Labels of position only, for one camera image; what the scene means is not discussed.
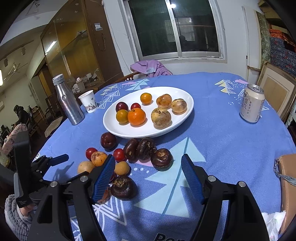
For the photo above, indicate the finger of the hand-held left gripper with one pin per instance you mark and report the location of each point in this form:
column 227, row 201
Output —
column 60, row 158

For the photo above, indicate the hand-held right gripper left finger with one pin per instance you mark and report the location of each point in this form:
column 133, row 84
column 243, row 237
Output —
column 104, row 176

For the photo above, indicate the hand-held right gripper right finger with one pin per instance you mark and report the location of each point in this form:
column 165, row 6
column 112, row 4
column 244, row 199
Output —
column 192, row 178

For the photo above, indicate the red cherry tomato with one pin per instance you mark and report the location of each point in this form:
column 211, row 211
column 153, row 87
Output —
column 136, row 106
column 119, row 154
column 90, row 153
column 112, row 178

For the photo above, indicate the small orange loquat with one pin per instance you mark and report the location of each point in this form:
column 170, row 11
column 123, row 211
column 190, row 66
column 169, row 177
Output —
column 122, row 168

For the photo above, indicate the dark brown water chestnut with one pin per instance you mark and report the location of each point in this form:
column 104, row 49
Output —
column 123, row 187
column 131, row 150
column 146, row 148
column 161, row 160

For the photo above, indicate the dark red plum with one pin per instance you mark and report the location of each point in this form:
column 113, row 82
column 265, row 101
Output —
column 108, row 140
column 121, row 106

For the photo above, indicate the yellow-green mandarin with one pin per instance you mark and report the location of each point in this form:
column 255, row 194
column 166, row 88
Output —
column 122, row 116

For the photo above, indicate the white oval plate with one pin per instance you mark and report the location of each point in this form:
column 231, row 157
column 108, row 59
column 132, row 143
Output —
column 148, row 129

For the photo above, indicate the person's left forearm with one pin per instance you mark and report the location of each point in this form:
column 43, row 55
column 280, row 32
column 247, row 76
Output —
column 13, row 222

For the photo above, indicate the person's left hand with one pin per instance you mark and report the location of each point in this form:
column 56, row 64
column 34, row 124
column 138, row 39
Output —
column 25, row 212

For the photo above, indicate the floral cloth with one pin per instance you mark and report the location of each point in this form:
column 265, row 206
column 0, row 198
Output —
column 10, row 139

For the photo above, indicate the woven hand fan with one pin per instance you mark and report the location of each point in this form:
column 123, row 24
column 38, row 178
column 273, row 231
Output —
column 53, row 126

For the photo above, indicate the blue printed tablecloth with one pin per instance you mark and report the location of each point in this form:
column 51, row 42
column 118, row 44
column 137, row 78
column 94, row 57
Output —
column 219, row 150

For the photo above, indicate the stainless steel bottle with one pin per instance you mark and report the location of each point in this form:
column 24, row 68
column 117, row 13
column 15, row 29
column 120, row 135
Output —
column 69, row 104

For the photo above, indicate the white paper cup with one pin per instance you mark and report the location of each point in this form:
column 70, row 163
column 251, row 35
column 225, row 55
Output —
column 89, row 102

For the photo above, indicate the crumpled white tissue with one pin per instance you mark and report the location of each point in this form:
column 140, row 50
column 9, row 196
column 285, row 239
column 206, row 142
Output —
column 275, row 222

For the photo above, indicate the pale beverage can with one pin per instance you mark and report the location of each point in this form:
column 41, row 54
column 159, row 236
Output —
column 251, row 104

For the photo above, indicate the ceiling fan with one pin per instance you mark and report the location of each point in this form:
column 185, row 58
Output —
column 14, row 67

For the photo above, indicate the brown cardboard box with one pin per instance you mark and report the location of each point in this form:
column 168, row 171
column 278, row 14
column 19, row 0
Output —
column 289, row 197

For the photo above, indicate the wooden chair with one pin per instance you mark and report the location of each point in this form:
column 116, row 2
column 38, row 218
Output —
column 126, row 77

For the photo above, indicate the wooden glass cabinet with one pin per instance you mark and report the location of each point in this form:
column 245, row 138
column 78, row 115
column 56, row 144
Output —
column 76, row 46

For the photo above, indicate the purple garment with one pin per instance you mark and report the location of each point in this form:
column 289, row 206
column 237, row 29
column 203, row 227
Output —
column 148, row 67

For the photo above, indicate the sliding window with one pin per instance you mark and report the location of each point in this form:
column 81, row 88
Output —
column 157, row 30

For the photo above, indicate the stack of patterned boxes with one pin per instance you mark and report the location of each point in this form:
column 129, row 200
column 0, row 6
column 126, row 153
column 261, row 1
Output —
column 283, row 53

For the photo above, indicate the patterned board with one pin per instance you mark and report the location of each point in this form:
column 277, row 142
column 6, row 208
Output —
column 264, row 39

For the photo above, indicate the wall switch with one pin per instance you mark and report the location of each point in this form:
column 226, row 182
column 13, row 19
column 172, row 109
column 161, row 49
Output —
column 98, row 27

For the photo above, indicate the white wall trunking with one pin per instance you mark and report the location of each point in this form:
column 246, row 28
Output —
column 245, row 34

